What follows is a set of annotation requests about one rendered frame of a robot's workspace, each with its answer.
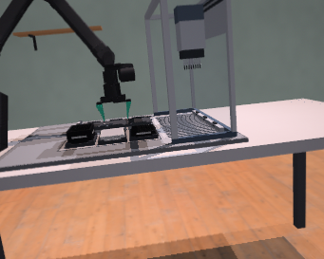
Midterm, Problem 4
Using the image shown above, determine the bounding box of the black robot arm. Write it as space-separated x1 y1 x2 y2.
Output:
0 0 135 85

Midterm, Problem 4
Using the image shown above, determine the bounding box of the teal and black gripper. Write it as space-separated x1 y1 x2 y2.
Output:
96 82 131 121

